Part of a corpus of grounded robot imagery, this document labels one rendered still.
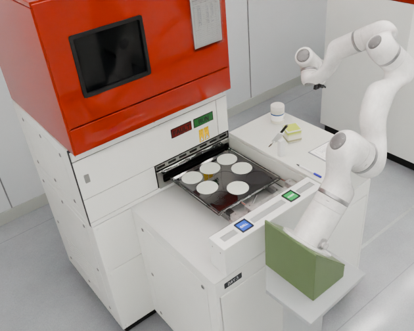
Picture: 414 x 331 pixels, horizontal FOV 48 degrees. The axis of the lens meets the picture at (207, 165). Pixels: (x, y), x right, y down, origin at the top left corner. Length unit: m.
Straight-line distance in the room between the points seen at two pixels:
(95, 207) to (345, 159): 1.09
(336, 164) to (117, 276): 1.27
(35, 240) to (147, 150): 1.62
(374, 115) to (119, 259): 1.35
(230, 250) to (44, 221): 2.15
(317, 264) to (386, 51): 0.78
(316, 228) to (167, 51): 0.91
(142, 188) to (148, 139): 0.25
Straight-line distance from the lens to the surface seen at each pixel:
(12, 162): 3.58
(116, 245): 2.29
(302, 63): 2.12
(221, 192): 2.08
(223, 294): 1.89
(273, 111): 2.40
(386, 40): 1.79
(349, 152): 1.62
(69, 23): 1.73
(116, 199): 2.14
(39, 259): 3.37
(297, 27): 4.85
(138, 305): 2.62
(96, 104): 1.85
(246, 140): 2.31
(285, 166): 2.15
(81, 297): 3.02
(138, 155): 2.10
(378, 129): 1.75
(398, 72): 1.85
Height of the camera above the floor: 2.18
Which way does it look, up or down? 35 degrees down
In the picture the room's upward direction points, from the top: 6 degrees counter-clockwise
